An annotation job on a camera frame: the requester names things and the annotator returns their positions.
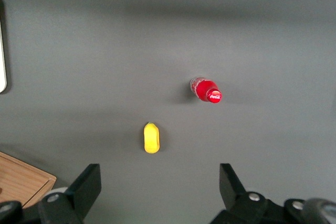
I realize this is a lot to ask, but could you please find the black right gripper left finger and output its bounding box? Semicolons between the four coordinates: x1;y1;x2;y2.
38;163;102;224

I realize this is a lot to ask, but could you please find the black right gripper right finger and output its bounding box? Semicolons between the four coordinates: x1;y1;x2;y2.
219;163;268;224

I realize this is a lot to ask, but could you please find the wooden tray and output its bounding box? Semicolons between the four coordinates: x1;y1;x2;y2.
0;151;57;209

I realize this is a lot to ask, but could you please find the yellow toy banana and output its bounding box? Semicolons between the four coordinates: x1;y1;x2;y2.
143;122;161;154

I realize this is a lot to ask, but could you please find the red cola bottle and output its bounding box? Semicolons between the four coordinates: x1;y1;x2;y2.
189;75;223;104

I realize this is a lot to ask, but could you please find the white device with dark edge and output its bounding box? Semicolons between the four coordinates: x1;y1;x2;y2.
0;0;8;94

